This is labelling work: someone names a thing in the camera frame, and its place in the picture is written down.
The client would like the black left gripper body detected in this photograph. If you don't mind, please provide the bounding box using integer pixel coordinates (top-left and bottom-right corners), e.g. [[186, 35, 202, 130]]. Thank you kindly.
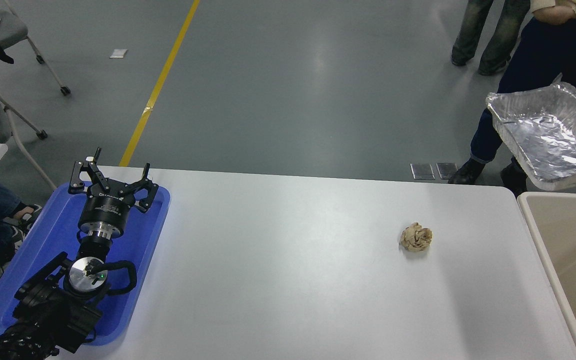
[[76, 189, 137, 231]]

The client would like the silver foil tray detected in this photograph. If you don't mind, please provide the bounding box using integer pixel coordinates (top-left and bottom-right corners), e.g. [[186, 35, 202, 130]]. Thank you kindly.
[[485, 75, 576, 192]]

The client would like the silver floor plate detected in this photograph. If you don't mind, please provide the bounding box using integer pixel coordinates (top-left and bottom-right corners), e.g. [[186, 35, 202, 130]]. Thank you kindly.
[[436, 163, 460, 181], [410, 163, 436, 181]]

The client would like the blue plastic tray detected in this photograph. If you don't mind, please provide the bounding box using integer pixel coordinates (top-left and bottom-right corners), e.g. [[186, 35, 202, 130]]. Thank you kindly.
[[0, 181, 171, 347]]

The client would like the standing person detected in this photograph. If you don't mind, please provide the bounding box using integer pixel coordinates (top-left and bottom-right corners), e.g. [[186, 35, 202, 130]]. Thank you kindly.
[[448, 0, 576, 198], [450, 0, 532, 77]]

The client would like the crumpled tan paper ball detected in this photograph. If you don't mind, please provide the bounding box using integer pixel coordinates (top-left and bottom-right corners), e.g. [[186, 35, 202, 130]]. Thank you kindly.
[[399, 222, 433, 253]]

